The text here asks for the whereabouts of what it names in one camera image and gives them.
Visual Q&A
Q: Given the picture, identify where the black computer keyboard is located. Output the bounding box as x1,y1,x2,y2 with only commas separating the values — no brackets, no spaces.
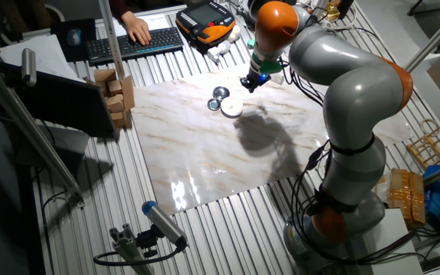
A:
86,26,185,67

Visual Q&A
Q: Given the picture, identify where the black mouse pad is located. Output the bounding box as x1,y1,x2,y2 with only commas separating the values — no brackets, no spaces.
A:
50,18,99,63

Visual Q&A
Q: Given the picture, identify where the orange black teach pendant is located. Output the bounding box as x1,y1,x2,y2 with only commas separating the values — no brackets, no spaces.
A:
175,0,238,50

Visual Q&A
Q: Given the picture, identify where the marble pattern table mat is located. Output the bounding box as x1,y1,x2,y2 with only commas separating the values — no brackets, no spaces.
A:
130,57,415,217

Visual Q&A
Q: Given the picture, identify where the gold box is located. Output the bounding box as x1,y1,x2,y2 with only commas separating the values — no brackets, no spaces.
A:
321,2,342,23

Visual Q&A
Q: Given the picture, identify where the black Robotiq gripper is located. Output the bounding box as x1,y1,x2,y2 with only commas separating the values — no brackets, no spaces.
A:
239,67,272,94

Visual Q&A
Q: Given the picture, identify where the black monitor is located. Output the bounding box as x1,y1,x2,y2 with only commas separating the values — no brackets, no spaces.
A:
0,60,118,140

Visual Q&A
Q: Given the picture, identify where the white floral ceramic plate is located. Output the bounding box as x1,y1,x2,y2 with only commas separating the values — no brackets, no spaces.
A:
219,96,245,119

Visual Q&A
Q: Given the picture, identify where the brown wrapped package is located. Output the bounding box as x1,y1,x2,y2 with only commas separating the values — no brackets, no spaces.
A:
374,168,428,230

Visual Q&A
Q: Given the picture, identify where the large steel bowl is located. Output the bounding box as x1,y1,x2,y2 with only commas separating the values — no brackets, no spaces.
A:
212,86,231,102

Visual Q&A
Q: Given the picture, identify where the silver depth camera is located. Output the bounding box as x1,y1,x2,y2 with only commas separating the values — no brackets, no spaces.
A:
21,47,38,88

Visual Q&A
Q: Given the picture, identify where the wooden rack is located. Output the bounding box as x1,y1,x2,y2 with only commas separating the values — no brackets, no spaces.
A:
406,118,440,170

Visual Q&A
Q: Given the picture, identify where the flat cardboard piece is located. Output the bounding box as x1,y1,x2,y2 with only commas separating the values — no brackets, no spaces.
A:
119,74,137,112

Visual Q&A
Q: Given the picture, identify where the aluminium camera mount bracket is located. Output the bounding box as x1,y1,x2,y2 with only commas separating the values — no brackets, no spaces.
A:
108,223,160,275

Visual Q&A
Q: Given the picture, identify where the green wrist mount ring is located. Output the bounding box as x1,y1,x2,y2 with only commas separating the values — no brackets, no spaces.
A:
251,53,284,75

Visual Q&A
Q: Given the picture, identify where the white pedestal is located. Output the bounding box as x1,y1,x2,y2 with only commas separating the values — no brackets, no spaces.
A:
348,208,426,275

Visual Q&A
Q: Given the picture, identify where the black filament spool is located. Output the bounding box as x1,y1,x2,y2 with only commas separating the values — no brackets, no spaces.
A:
246,0,261,22

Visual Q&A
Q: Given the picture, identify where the grey monitor base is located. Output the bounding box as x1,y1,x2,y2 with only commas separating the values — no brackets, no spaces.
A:
13,124,91,171

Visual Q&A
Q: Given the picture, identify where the person's hand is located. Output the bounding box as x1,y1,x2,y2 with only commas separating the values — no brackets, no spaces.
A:
120,10,153,47

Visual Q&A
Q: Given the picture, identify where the small cardboard box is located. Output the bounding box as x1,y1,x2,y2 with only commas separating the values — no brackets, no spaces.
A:
92,68,118,83
106,94,125,114
106,79,125,97
110,111,128,129

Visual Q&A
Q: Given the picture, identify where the dark red sleeved forearm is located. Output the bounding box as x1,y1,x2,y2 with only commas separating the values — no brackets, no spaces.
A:
107,0,131,20

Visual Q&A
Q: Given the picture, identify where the white paper stack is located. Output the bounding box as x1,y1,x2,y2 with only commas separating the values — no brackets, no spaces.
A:
0,34,86,83

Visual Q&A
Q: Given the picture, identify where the printed paper sheet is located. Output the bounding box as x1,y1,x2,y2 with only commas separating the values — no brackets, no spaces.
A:
111,14,172,38

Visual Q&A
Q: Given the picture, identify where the black camera cable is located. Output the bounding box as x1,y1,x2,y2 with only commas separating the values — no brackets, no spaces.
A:
92,236,189,267

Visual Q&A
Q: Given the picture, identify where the silver camera with blue cap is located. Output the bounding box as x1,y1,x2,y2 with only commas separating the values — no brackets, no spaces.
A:
141,199,189,248

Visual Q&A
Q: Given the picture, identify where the computer mouse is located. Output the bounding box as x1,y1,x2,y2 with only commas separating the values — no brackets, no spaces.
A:
66,27,83,47

